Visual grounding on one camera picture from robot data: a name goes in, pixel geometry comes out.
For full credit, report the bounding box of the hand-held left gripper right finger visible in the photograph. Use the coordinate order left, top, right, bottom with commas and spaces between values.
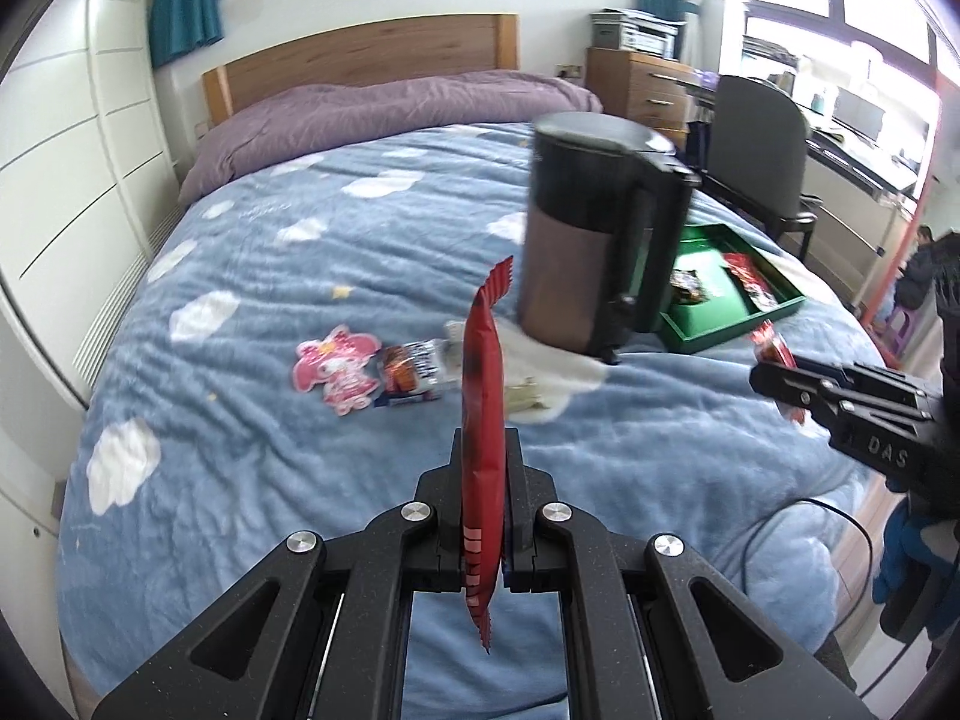
501, 426, 875, 720

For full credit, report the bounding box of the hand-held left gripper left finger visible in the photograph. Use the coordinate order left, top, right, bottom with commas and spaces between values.
90, 426, 470, 720

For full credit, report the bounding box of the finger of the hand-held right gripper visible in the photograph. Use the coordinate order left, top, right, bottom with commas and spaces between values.
793, 356, 940, 401
750, 362, 854, 430

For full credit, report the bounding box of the small red candy packet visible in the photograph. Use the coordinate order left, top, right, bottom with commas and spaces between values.
750, 321, 811, 425

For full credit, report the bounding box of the green tray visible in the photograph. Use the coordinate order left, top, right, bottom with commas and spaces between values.
652, 223, 807, 353

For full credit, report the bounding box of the dark red packet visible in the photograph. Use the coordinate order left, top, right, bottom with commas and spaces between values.
459, 255, 515, 655

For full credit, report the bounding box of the red and white snack packet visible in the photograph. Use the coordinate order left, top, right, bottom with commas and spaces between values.
721, 253, 781, 310

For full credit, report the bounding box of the brown oatmeal packet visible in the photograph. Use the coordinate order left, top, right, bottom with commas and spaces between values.
670, 268, 710, 307

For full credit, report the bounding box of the purple stool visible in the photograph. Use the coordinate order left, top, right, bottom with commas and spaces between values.
887, 304, 922, 352

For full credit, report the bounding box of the blue and black clothing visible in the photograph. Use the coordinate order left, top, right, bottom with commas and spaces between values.
872, 499, 960, 646

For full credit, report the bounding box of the small olive green packet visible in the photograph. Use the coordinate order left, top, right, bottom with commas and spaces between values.
506, 379, 560, 413

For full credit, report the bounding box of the orange and white snack packet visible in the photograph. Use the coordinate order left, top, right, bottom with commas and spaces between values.
377, 339, 451, 407

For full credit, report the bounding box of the pink star-shaped packet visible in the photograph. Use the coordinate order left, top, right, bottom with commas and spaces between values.
292, 324, 380, 415

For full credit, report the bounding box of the white desk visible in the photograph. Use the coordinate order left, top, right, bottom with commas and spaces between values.
802, 131, 927, 308

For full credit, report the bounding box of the black chair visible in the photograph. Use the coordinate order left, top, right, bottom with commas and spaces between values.
697, 73, 820, 260

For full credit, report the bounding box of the computer monitor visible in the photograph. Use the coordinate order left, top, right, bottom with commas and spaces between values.
831, 85, 886, 143

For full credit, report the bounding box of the brown and black electric kettle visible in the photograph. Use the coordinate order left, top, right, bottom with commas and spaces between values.
516, 111, 702, 367

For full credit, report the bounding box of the wooden dresser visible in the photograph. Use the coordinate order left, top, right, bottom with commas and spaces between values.
585, 47, 702, 136

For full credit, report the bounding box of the white printer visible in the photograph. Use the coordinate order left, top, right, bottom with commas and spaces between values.
634, 15, 687, 55

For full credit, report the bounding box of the purple pillow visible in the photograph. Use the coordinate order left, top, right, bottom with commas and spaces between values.
178, 69, 605, 203

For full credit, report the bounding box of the grey storage box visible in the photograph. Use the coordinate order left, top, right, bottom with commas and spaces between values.
590, 9, 638, 50

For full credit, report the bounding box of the wooden headboard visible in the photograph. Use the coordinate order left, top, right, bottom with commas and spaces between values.
201, 13, 521, 125

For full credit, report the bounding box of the white wardrobe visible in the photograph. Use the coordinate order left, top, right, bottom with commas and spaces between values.
0, 0, 181, 541

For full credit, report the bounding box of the black cable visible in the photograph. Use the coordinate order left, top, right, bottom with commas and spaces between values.
739, 496, 876, 635

